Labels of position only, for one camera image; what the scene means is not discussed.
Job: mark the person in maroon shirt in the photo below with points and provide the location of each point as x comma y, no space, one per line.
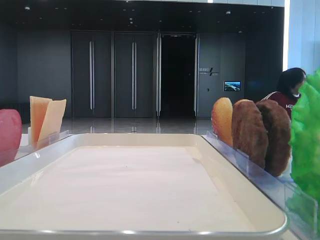
287,91

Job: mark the dark double door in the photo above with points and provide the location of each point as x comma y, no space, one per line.
91,74
134,75

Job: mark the green lettuce leaf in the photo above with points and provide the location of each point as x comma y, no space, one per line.
305,146

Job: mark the red tomato slice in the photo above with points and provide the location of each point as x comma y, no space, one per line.
10,130

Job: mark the white paper tray liner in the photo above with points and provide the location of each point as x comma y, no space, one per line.
123,189

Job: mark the rear brown meat patty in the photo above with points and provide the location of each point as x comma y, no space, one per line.
277,124

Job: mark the white serving tray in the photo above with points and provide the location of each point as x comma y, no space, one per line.
268,220

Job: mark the upright bread slice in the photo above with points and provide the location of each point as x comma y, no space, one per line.
221,118

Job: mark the orange cheese slice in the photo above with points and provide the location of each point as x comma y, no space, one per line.
38,109

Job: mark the right clear acrylic rack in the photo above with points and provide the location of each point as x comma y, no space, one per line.
275,185

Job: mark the open glass door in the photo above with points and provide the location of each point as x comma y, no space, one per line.
158,74

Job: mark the middle dark double door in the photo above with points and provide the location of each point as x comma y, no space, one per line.
134,75

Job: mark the left clear acrylic rack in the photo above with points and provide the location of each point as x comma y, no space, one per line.
10,156

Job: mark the pale yellow cheese slice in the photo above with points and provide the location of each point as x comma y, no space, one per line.
53,118

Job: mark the left dark double door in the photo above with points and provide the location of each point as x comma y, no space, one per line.
91,74

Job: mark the front brown meat patty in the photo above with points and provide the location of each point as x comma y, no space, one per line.
249,134

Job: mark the brown meat patty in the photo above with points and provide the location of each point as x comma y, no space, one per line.
249,134
277,124

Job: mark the small wall screen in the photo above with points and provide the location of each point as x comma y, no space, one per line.
232,86

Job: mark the wall sign lettering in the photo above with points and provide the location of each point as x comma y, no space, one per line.
208,71

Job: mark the clear acrylic rack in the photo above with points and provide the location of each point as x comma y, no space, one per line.
275,185
10,156

